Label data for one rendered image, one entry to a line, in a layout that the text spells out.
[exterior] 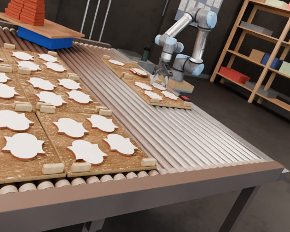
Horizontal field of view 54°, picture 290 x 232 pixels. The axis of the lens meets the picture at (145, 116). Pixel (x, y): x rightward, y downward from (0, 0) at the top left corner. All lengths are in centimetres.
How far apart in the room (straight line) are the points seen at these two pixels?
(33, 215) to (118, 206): 26
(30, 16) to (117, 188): 171
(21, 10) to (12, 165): 164
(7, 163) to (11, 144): 9
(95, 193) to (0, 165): 28
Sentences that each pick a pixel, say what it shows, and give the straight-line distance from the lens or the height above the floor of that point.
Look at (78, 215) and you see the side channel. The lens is 85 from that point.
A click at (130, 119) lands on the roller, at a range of 144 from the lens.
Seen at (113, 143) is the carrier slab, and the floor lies 95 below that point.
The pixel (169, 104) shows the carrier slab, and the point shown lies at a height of 94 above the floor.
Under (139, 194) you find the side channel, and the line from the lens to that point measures 92.
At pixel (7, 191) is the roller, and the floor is 92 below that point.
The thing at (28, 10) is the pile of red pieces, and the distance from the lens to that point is 235.
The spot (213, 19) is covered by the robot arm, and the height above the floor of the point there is 150.
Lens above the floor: 148
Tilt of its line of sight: 21 degrees down
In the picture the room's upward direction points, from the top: 20 degrees clockwise
